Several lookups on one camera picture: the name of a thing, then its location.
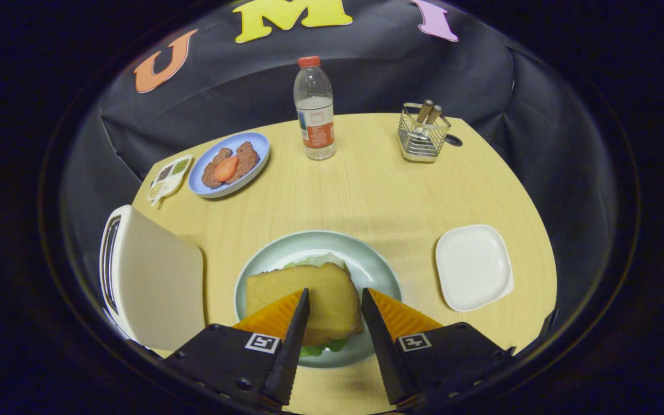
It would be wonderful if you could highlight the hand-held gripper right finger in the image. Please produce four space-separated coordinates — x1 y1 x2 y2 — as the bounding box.
360 286 516 412

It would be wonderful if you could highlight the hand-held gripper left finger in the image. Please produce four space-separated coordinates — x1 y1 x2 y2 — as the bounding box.
162 288 312 412

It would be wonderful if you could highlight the toast bread slice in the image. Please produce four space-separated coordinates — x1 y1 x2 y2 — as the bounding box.
244 262 365 347

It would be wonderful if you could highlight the green lettuce leaf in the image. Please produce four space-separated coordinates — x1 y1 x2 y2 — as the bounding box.
282 252 351 358

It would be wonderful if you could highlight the white square plate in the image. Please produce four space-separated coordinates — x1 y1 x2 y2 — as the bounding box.
435 224 515 313

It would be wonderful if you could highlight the white toaster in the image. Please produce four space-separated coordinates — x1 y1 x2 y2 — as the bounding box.
98 204 206 353

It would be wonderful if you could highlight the pale green plate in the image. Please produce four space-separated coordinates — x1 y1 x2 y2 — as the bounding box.
233 230 403 370

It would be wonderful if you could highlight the brown meat patty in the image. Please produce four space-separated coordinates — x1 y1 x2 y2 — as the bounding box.
201 147 233 189
231 141 261 184

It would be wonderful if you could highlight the red tomato slice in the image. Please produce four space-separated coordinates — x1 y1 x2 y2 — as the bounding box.
213 155 240 183

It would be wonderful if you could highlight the white seasoning tray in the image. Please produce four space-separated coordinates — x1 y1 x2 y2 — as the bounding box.
146 154 194 208

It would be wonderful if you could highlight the blue plate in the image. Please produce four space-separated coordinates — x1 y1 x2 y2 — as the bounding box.
187 131 271 200

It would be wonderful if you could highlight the clear plastic water bottle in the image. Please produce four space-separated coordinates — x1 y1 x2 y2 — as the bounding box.
293 55 337 161

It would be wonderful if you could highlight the black backdrop cloth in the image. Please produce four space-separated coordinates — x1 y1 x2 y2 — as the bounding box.
60 0 637 346

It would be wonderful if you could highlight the wire mesh cutlery holder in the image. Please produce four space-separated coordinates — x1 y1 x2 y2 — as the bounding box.
397 102 452 164

